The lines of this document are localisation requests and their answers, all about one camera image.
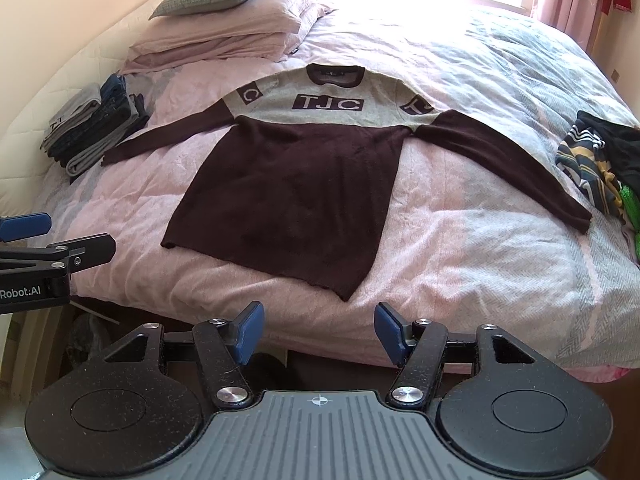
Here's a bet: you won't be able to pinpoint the folded light grey garment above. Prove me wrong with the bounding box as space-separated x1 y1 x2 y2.
41 84 104 152

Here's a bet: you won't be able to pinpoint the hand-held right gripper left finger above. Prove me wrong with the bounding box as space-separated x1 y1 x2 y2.
102 301 266 408

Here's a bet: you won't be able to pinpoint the brown and grey sweater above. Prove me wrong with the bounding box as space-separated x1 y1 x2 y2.
101 63 594 303

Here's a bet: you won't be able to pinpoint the stack of folded clothes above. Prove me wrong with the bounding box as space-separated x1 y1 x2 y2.
52 74 151 167

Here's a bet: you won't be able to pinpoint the black garment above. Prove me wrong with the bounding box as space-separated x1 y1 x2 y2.
576 110 640 198

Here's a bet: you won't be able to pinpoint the bed with pink duvet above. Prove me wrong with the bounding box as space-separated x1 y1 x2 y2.
47 0 640 383

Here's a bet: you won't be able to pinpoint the striped navy yellow garment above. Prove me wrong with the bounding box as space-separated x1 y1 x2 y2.
554 119 632 223

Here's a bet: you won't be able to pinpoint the pink pillow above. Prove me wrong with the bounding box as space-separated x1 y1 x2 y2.
141 0 328 57
121 2 342 76

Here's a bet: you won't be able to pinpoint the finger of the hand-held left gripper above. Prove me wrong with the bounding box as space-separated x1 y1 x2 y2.
47 233 117 276
0 213 52 242

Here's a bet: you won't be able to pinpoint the green knit garment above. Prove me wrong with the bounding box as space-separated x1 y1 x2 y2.
616 184 640 265

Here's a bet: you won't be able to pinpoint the white quilted headboard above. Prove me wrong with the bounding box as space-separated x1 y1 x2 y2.
0 0 178 203

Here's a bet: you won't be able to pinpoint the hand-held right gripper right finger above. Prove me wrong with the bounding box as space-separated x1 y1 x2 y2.
373 302 537 408

